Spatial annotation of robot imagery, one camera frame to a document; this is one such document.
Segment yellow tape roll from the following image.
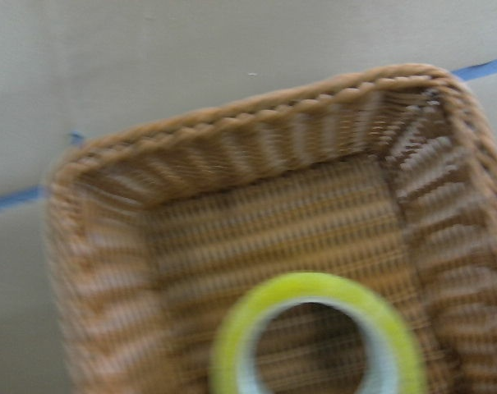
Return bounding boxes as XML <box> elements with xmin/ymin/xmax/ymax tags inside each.
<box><xmin>209</xmin><ymin>272</ymin><xmax>428</xmax><ymax>393</ymax></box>

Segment brown wicker basket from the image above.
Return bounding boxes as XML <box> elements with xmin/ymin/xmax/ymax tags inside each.
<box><xmin>46</xmin><ymin>64</ymin><xmax>497</xmax><ymax>393</ymax></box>

